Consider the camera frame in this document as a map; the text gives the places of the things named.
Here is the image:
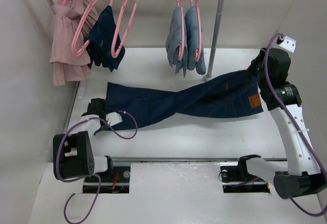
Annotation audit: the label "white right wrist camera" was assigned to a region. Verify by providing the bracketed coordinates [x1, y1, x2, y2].
[276, 36, 296, 53]

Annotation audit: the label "pink hanger left light jeans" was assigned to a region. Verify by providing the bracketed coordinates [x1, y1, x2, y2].
[176, 0, 185, 61]

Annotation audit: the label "pink hanger light jeans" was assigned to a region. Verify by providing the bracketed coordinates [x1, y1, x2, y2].
[176, 0, 185, 61]
[189, 0, 204, 61]

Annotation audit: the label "dark blue hanging jeans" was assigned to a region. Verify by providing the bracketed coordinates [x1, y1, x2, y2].
[84, 5, 125, 71]

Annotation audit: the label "light blue hanging jeans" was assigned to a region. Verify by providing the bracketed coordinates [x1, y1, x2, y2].
[184, 6, 206, 75]
[166, 6, 188, 77]

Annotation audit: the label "pink ruffled dress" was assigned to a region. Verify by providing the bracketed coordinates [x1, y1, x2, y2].
[50, 0, 91, 86]

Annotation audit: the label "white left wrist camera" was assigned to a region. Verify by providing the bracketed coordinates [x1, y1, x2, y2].
[105, 112, 123, 127]

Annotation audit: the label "pink hanger right light jeans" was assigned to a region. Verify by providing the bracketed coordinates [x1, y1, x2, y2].
[189, 0, 204, 61]

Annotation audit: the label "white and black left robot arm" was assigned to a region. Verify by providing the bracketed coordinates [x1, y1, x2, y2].
[53, 98, 114, 182]

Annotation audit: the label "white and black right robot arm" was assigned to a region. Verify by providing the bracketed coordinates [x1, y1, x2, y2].
[236, 48, 326, 199]

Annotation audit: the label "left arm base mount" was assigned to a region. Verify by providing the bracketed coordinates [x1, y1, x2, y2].
[82, 165, 131, 194]

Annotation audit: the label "light blue hanging jeans right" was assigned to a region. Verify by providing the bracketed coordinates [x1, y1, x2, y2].
[184, 6, 206, 75]

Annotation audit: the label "empty pink hanger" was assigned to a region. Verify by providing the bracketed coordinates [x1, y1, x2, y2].
[111, 0, 141, 57]

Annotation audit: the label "pink hanger with dark jeans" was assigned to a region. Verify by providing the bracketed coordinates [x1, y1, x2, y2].
[71, 0, 114, 57]

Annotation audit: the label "dark blue trousers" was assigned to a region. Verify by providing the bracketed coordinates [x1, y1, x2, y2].
[103, 70, 263, 131]

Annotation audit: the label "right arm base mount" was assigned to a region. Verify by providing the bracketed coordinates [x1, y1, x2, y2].
[218, 162, 270, 193]

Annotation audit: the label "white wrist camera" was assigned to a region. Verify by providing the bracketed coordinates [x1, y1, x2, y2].
[105, 112, 123, 127]
[276, 36, 296, 53]

